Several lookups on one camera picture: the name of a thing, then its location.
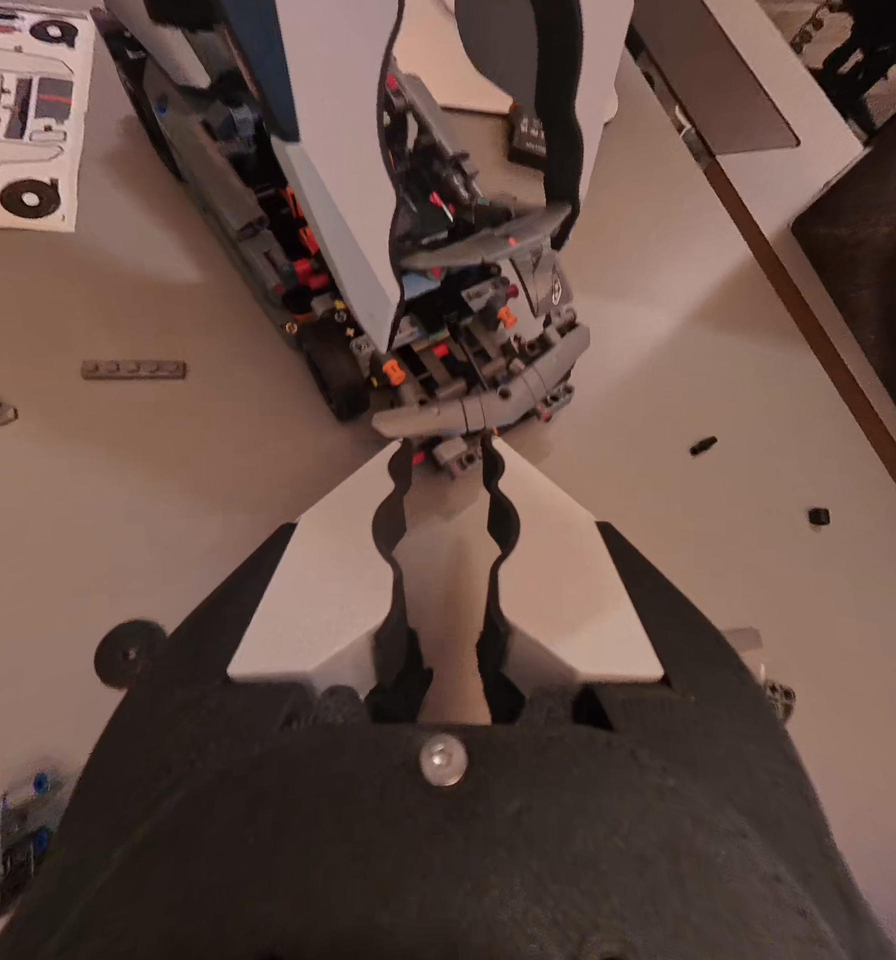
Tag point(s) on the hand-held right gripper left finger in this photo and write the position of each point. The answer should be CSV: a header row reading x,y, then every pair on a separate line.
x,y
298,600

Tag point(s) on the black round lego disc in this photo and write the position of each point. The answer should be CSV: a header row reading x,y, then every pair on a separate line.
x,y
129,654

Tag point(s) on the short black lego pin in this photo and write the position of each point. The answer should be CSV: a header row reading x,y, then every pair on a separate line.
x,y
703,446

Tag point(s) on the paper parts template sheet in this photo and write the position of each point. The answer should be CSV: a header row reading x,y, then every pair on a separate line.
x,y
20,135

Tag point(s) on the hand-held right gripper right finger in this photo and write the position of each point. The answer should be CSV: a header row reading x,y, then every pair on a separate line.
x,y
575,600

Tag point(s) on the black battery pack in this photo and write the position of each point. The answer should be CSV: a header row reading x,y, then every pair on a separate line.
x,y
526,139

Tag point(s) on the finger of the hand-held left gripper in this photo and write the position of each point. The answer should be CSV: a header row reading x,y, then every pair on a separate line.
x,y
605,45
343,150

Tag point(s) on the grey lego panel blue pins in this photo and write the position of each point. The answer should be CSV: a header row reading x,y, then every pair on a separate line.
x,y
12,840

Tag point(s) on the white book stand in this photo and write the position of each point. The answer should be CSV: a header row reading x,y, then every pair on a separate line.
x,y
427,52

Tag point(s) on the long grey lego plate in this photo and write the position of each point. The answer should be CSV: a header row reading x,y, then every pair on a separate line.
x,y
132,370

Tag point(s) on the grey lego car model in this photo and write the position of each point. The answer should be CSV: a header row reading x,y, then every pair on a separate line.
x,y
478,352

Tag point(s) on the dark lego set box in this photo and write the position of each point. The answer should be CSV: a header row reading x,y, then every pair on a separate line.
x,y
883,300

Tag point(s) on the small black lego bush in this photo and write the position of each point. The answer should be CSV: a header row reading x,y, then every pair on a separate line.
x,y
818,517

